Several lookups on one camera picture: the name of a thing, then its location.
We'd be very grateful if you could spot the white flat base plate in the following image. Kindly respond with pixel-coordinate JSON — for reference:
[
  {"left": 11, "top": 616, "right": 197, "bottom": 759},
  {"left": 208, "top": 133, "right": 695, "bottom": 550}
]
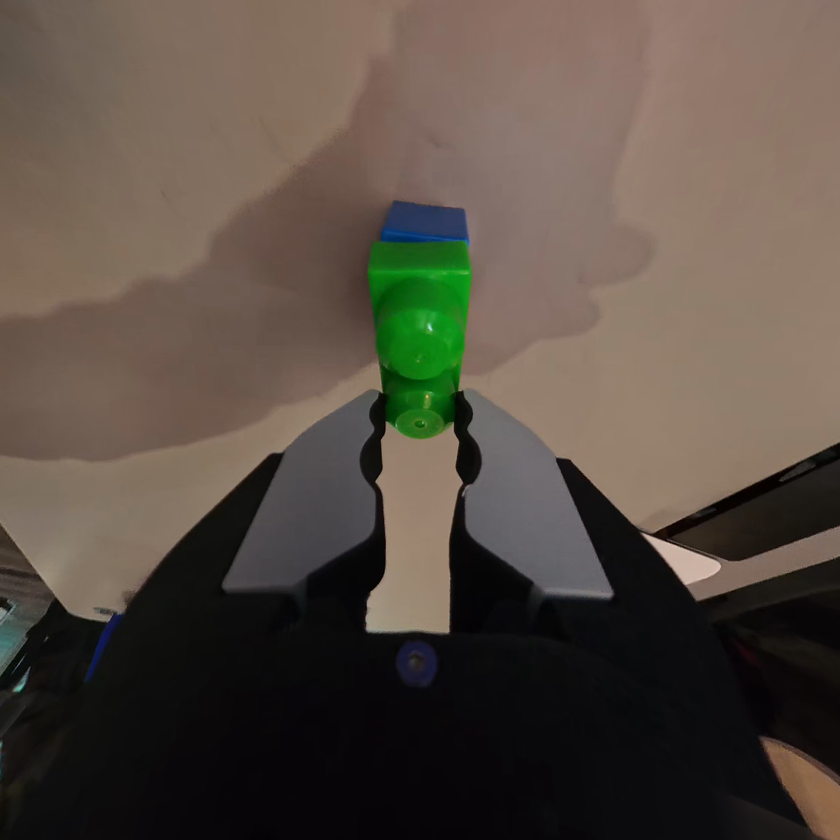
[{"left": 640, "top": 532, "right": 723, "bottom": 588}]

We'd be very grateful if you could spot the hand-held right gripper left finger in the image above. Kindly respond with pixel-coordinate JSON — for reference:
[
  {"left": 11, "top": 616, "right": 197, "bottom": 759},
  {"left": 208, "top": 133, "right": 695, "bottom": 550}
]
[{"left": 222, "top": 388, "right": 387, "bottom": 614}]

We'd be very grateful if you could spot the black desk cable flap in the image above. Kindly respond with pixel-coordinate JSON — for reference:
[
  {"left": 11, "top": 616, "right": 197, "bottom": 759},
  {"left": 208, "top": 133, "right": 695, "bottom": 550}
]
[{"left": 653, "top": 443, "right": 840, "bottom": 562}]

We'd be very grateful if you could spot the blue mega block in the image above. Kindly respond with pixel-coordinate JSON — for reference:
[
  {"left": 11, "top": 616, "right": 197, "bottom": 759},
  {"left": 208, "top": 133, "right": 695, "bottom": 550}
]
[{"left": 381, "top": 201, "right": 471, "bottom": 247}]

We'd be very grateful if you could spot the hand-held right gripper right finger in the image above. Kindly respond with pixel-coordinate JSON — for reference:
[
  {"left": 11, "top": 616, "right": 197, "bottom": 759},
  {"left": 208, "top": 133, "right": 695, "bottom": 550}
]
[{"left": 449, "top": 388, "right": 614, "bottom": 618}]

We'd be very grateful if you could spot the green mega block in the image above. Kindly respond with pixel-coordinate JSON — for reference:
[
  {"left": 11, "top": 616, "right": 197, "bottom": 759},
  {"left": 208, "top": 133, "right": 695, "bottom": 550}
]
[{"left": 367, "top": 241, "right": 473, "bottom": 439}]

